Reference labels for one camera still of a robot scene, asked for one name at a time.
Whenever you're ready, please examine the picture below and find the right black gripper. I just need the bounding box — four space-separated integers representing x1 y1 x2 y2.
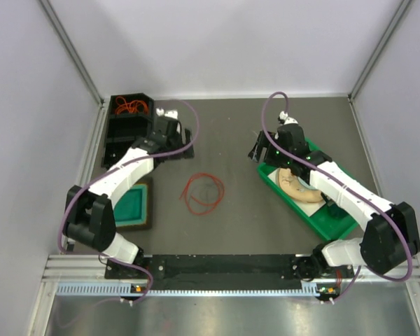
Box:
248 131 293 169

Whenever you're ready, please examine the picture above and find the red thin cable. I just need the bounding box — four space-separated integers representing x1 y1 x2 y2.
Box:
178 171 227 215

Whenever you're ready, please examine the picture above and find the orange thin cable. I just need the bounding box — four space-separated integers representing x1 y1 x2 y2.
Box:
113 96 151 116

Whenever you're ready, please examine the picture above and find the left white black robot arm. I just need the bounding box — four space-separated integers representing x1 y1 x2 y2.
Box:
59 108 196 278

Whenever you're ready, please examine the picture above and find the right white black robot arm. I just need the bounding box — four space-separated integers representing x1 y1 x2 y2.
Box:
248 112 420 281

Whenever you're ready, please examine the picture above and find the beige painted ceramic plate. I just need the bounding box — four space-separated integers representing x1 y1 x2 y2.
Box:
276 168 323 203

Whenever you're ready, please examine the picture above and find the black compartment organizer bin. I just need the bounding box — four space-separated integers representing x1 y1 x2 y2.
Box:
101 93 154 169

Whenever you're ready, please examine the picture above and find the white square board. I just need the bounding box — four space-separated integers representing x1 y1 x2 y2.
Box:
267 169 326 216

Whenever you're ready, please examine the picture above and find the teal sponge on black tray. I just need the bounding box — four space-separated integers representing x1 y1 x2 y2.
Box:
114 177 154 232

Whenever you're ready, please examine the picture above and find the green plastic tray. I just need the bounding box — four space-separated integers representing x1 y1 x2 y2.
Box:
257 138 360 242

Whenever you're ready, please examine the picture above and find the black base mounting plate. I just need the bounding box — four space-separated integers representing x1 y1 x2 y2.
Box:
104 254 354 281

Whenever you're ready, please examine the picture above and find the grey thin cable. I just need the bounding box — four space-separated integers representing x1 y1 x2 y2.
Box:
190 181 218 204

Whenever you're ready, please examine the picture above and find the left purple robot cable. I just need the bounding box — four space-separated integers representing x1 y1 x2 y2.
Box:
57 99 200 305

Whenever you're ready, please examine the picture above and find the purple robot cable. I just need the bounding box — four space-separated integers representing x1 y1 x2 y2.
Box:
57 99 200 305
260 91 414 304

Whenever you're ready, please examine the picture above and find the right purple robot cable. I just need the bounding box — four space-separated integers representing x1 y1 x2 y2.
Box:
260 91 414 304

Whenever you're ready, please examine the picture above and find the aluminium front frame rail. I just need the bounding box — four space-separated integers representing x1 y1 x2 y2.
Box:
43 255 420 283

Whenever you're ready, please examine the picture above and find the grey slotted cable duct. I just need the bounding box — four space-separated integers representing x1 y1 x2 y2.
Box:
56 282 339 298

